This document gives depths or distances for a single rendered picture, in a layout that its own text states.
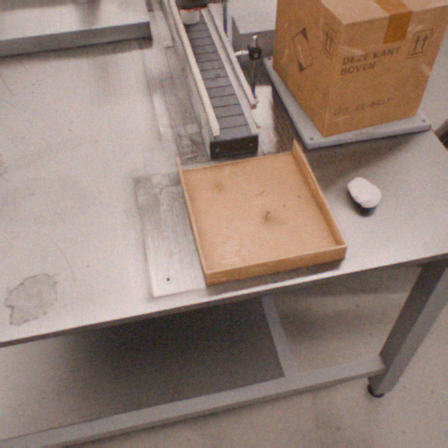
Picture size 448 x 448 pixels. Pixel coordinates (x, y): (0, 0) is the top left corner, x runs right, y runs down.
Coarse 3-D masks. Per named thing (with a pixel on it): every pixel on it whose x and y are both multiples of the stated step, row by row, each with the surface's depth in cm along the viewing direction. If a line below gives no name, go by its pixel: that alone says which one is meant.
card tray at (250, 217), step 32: (256, 160) 110; (288, 160) 109; (192, 192) 104; (224, 192) 103; (256, 192) 103; (288, 192) 103; (320, 192) 98; (192, 224) 93; (224, 224) 98; (256, 224) 98; (288, 224) 98; (320, 224) 98; (224, 256) 93; (256, 256) 93; (288, 256) 88; (320, 256) 90
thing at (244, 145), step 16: (176, 32) 137; (176, 48) 138; (224, 64) 126; (192, 80) 122; (192, 96) 122; (240, 96) 117; (208, 128) 110; (256, 128) 110; (208, 144) 109; (224, 144) 108; (240, 144) 109; (256, 144) 110
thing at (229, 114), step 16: (192, 32) 136; (208, 32) 136; (192, 48) 131; (208, 48) 131; (208, 64) 126; (208, 80) 121; (224, 80) 121; (208, 96) 117; (224, 96) 117; (224, 112) 113; (240, 112) 113; (224, 128) 110; (240, 128) 109
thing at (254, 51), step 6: (252, 48) 114; (258, 48) 114; (234, 54) 114; (240, 54) 115; (246, 54) 115; (252, 54) 114; (258, 54) 115; (252, 60) 116; (252, 66) 118; (252, 72) 119; (252, 78) 120; (252, 84) 122; (252, 90) 123
